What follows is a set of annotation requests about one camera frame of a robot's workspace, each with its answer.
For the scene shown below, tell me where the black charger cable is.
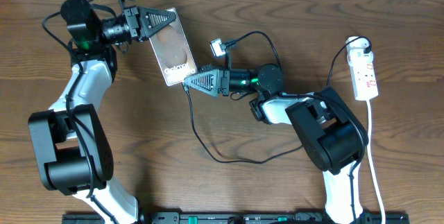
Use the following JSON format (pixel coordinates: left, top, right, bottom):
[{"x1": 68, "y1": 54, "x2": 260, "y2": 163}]
[{"x1": 182, "y1": 37, "x2": 373, "y2": 164}]

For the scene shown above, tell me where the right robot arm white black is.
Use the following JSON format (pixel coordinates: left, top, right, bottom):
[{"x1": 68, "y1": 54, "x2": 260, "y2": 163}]
[{"x1": 183, "y1": 64, "x2": 368, "y2": 223}]

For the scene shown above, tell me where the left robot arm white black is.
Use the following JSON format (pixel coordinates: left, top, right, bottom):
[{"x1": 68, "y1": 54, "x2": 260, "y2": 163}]
[{"x1": 28, "y1": 0, "x2": 177, "y2": 223}]

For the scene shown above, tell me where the white power strip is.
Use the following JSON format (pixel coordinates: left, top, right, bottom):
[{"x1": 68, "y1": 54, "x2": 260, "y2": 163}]
[{"x1": 345, "y1": 36, "x2": 379, "y2": 101}]

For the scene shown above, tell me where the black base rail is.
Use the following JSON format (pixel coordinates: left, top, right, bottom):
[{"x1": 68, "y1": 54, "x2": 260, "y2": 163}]
[{"x1": 61, "y1": 212, "x2": 410, "y2": 224}]

